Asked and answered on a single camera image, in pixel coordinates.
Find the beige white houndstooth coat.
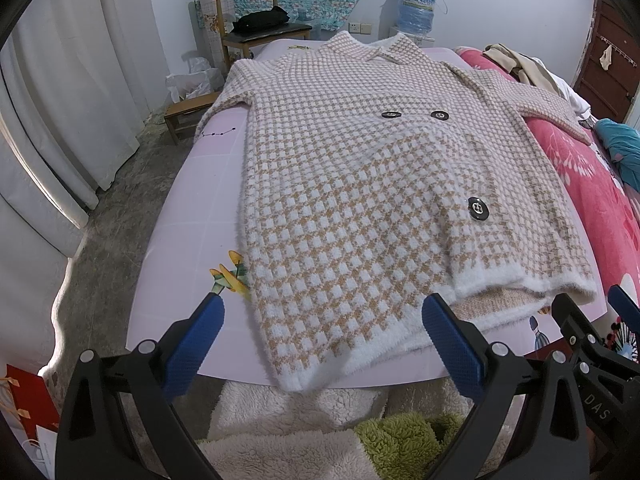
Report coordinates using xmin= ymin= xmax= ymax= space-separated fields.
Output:
xmin=213 ymin=32 xmax=597 ymax=391

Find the beige clothes pile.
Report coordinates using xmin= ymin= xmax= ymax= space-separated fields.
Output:
xmin=483 ymin=44 xmax=565 ymax=98

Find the red paper bag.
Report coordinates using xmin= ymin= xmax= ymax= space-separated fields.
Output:
xmin=0 ymin=363 xmax=62 ymax=480

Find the pink floral blanket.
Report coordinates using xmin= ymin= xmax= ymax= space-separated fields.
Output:
xmin=456 ymin=47 xmax=639 ymax=302

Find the teal blue garment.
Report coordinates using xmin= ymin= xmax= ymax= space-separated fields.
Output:
xmin=594 ymin=118 xmax=640 ymax=192

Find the lilac bed sheet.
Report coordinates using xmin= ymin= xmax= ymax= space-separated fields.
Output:
xmin=124 ymin=38 xmax=609 ymax=390

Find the dark brown door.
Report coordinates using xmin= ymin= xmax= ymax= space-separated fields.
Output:
xmin=574 ymin=0 xmax=639 ymax=122

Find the small wooden stool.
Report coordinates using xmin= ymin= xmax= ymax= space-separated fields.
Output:
xmin=164 ymin=91 xmax=220 ymax=144

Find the white curtain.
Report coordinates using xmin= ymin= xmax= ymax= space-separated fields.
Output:
xmin=1 ymin=0 xmax=168 ymax=372

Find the white plastic bag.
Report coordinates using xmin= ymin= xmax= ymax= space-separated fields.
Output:
xmin=165 ymin=56 xmax=224 ymax=103

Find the wooden chair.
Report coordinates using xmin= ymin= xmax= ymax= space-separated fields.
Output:
xmin=213 ymin=0 xmax=312 ymax=70

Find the black garment on chair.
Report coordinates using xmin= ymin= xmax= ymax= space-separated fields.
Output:
xmin=232 ymin=6 xmax=290 ymax=37

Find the wall power socket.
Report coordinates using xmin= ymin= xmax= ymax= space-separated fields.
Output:
xmin=348 ymin=22 xmax=372 ymax=35

